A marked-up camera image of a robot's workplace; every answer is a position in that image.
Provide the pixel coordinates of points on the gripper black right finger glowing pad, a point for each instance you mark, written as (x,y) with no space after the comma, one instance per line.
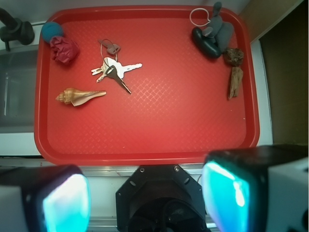
(260,189)

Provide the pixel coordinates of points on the aluminium rail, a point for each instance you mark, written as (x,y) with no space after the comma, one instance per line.
(91,171)

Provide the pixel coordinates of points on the brown rough rock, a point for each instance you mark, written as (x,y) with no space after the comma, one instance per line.
(233,56)

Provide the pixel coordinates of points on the blue dimpled ball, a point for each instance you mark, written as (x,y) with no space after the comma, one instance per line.
(50,30)

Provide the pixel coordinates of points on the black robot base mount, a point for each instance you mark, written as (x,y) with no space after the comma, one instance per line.
(160,198)

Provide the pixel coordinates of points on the grey sink faucet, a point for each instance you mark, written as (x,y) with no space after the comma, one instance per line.
(15,30)

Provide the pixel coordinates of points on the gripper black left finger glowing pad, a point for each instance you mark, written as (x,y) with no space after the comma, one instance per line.
(44,199)

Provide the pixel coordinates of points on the orange spiral conch shell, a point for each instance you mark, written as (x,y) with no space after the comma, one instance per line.
(78,97)

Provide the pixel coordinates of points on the grey plush mouse toy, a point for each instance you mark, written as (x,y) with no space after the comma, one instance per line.
(219,31)

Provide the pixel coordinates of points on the dark green oval stone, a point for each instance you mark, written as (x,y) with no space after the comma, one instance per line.
(204,44)

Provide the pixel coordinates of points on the crumpled red paper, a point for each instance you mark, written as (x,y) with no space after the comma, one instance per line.
(64,49)

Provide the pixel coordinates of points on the brown wood piece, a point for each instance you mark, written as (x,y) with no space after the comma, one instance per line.
(235,82)

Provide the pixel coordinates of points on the grey sink basin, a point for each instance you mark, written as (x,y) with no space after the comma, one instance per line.
(18,70)

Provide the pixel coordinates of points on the red plastic tray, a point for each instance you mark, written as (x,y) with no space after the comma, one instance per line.
(178,110)

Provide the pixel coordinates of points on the bunch of silver keys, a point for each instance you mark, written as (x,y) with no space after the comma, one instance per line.
(111,67)

